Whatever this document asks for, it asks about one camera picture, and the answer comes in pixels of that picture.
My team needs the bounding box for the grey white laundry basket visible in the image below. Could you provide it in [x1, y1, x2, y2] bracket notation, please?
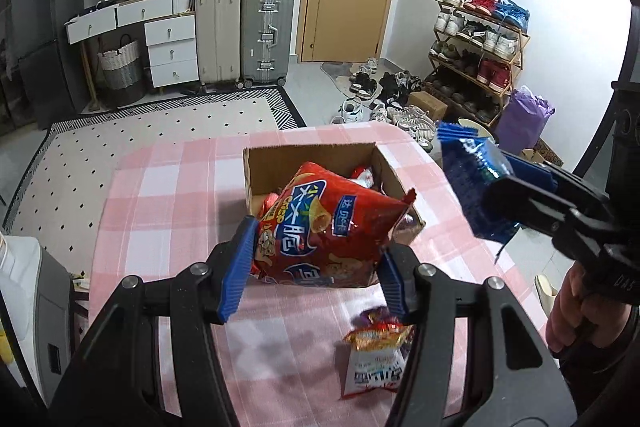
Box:
[96, 33, 143, 105]

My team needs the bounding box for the silver suitcase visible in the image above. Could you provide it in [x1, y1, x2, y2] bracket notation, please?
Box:
[239, 0, 296, 88]

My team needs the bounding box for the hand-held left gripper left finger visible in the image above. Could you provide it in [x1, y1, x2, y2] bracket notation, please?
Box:
[47, 216, 258, 427]

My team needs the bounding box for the white snack packet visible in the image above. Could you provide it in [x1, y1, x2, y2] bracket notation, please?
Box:
[350, 164, 376, 190]

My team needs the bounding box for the shoe rack with shoes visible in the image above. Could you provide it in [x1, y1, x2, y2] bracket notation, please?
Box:
[432, 0, 531, 122]

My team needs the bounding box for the person's right hand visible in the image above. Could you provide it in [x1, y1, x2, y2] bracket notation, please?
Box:
[545, 261, 629, 355]

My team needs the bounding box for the pink plaid tablecloth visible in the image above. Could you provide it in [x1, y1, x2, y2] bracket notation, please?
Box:
[90, 123, 546, 427]

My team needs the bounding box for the wooden handled broom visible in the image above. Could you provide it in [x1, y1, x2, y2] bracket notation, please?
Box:
[80, 42, 103, 114]

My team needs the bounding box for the beige slipper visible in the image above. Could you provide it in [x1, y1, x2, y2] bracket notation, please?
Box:
[535, 274, 558, 323]

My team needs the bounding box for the printed brown box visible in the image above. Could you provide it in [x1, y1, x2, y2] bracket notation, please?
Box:
[535, 138, 565, 168]

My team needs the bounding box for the beige suitcase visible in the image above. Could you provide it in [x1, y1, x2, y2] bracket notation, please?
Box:
[194, 0, 243, 88]

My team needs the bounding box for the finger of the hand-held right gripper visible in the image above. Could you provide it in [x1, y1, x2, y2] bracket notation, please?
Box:
[501, 150, 609, 214]
[481, 176, 577, 236]

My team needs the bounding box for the beige door mat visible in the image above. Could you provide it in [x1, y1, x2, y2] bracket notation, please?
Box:
[320, 62, 381, 95]

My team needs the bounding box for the red chip bag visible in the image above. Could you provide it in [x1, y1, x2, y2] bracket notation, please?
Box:
[250, 161, 417, 290]

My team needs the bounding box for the small closed brown box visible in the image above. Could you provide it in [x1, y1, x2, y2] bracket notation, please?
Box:
[407, 91, 448, 122]

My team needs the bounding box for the white desk with drawers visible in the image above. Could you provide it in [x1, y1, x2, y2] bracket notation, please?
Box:
[65, 0, 201, 90]

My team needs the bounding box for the grey white appliance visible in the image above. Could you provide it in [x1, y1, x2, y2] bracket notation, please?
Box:
[0, 234, 76, 408]

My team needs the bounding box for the blue snack packet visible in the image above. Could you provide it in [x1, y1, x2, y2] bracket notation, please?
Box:
[436, 122, 521, 265]

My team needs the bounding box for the grey refrigerator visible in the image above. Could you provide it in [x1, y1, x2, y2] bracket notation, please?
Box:
[10, 0, 91, 115]

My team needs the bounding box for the pile of loose shoes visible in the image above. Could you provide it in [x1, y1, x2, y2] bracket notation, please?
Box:
[330, 57, 441, 152]

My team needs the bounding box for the white trash bin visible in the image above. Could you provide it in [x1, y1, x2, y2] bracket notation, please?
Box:
[457, 119, 496, 142]

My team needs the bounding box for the brown cardboard box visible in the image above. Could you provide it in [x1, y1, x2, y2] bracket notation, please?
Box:
[242, 142, 427, 288]

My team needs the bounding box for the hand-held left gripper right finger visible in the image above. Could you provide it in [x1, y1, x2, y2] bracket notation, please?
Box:
[380, 244, 573, 427]

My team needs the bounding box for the dark glass cabinet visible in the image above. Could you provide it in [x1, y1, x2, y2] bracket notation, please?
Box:
[0, 0, 26, 138]

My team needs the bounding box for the black white patterned rug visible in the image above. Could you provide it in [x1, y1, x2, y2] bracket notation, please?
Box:
[2, 87, 308, 253]

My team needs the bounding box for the white red snack bag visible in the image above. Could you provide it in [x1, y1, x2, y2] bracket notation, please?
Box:
[341, 322, 415, 400]

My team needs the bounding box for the person's right forearm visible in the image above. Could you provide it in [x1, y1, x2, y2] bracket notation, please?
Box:
[560, 304, 640, 427]

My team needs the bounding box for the wooden shoe rack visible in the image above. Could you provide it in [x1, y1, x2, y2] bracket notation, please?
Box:
[427, 2, 531, 128]

